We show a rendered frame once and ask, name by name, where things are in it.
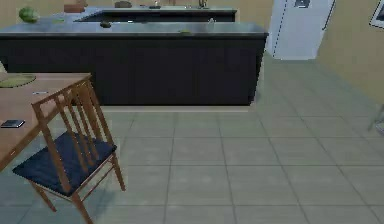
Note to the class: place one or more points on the brown wooden dining table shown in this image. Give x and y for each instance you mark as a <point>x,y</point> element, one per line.
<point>23,106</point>

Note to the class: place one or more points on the metal sink faucet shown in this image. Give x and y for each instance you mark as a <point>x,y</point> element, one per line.
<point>203,3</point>

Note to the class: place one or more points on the white fridge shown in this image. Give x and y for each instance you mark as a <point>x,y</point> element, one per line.
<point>296,30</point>

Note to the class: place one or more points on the green lettuce head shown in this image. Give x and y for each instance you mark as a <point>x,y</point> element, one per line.
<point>28,15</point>

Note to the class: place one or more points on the black kitchen counter island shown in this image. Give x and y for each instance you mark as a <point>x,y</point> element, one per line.
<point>140,70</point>

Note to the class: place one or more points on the silver table knife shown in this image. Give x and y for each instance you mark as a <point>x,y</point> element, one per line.
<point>40,93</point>

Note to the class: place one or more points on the brown bread loaf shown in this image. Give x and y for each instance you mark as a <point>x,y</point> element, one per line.
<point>74,8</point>

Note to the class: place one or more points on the dark round potato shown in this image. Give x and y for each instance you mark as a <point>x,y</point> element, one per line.
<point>105,24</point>

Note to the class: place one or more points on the black flat phone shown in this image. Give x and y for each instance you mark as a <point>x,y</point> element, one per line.
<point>12,123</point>

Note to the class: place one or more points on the green round plate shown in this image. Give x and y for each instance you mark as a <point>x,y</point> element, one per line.
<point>15,80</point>

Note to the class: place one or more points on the dark round pan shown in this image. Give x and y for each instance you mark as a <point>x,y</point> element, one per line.
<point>123,4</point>

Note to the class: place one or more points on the wooden chair blue seat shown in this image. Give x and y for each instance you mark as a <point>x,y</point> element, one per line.
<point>71,156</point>

